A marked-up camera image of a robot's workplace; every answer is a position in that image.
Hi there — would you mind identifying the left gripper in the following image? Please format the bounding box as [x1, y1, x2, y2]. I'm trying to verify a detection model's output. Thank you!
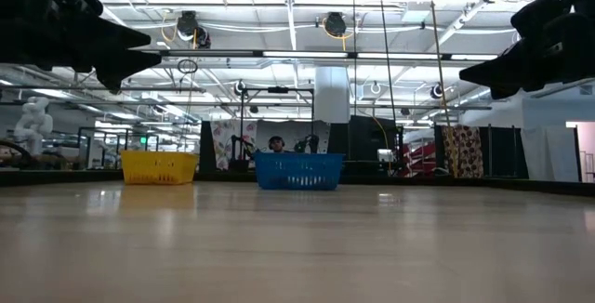
[0, 0, 163, 95]

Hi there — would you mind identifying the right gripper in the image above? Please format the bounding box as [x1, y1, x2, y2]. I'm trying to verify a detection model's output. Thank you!
[459, 0, 595, 100]

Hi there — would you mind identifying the black folding screen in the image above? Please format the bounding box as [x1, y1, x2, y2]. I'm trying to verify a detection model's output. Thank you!
[478, 125, 530, 179]

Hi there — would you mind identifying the white curtain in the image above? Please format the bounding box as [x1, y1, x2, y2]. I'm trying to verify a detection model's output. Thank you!
[519, 125, 581, 183]

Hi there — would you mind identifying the brown patterned cloth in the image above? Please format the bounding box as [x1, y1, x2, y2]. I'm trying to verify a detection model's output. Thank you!
[441, 124, 485, 179]

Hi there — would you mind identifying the white humanoid robot figure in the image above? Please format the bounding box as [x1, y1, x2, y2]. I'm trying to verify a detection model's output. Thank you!
[12, 96, 55, 155]

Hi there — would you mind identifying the yellow plastic basket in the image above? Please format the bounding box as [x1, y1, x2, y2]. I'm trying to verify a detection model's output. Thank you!
[120, 150, 200, 186]

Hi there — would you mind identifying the red striped cloth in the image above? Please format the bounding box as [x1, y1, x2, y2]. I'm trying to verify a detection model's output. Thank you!
[402, 141, 439, 178]

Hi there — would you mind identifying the narrow black panel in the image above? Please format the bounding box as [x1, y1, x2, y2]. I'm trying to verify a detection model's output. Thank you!
[199, 120, 218, 175]

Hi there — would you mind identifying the floral patterned cloth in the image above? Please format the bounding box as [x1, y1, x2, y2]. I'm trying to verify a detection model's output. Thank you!
[209, 119, 258, 156]

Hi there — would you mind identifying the black partition panel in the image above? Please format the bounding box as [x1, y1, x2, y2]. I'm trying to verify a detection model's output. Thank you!
[327, 115, 403, 163]

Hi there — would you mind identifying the person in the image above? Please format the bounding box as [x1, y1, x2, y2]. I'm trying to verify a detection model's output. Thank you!
[267, 135, 287, 154]

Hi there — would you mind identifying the long LED light bar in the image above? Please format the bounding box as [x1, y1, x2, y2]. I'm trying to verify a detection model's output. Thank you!
[157, 49, 499, 60]

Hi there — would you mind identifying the white round column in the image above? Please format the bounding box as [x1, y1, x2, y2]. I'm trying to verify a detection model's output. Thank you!
[314, 66, 351, 125]

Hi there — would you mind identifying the blue plastic basket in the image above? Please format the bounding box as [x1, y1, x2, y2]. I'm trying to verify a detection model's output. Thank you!
[254, 151, 346, 191]

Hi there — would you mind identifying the black shelf frame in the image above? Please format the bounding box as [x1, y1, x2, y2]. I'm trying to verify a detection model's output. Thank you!
[76, 125, 162, 170]

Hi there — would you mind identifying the black ceiling cable reel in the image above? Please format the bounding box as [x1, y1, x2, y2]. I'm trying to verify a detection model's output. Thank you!
[323, 11, 348, 39]
[175, 10, 212, 50]

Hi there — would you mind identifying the yellow hanging cable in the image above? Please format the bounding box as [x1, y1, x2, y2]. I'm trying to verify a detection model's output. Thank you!
[426, 0, 453, 127]

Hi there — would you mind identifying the black hanging cable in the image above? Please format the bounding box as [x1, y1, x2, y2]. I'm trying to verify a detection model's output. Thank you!
[374, 0, 397, 123]

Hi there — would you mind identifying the black metal gantry frame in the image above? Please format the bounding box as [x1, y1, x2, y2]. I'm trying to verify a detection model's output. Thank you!
[238, 86, 316, 174]

